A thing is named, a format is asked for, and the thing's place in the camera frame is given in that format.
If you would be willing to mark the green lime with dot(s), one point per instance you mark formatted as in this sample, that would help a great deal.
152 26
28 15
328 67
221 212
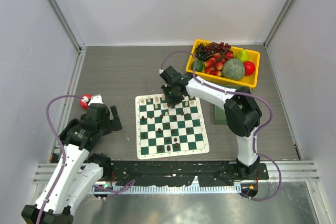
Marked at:
197 65

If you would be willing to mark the green netted melon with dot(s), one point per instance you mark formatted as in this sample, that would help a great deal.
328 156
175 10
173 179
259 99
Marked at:
233 69

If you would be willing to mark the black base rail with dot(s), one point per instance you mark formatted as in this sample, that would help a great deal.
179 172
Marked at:
182 173

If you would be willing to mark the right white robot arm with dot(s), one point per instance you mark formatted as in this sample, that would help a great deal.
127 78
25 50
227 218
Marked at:
241 110

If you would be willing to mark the red apple on table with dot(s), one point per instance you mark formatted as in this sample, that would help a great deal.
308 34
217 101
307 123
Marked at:
85 100

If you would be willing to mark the dark red grape bunch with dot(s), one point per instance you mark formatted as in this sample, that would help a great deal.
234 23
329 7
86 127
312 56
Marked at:
221 48

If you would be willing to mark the red cherry bunch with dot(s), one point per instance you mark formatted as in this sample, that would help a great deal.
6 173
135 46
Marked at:
215 63

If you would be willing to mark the green yellow pear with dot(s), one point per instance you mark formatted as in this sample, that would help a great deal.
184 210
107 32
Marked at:
242 56

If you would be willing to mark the black grape bunch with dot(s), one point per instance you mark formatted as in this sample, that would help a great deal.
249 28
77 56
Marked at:
200 52

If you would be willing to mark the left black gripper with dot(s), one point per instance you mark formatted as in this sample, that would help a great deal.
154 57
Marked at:
115 123

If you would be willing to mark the green white chess board mat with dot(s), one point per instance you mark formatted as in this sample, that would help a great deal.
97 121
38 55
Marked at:
163 131

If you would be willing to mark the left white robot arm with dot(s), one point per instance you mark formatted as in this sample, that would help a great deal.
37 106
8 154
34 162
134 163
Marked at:
77 170

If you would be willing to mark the green plastic tray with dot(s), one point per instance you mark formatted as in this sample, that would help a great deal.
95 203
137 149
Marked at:
219 117

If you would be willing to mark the aluminium frame rail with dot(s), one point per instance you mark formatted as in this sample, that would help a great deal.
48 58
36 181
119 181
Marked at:
279 172

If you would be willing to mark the red apple in bin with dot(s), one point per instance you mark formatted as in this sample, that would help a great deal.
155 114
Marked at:
249 68

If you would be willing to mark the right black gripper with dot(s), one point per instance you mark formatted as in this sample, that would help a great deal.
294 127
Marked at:
171 102

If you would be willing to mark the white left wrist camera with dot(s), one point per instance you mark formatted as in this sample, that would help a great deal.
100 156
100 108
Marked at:
96 99

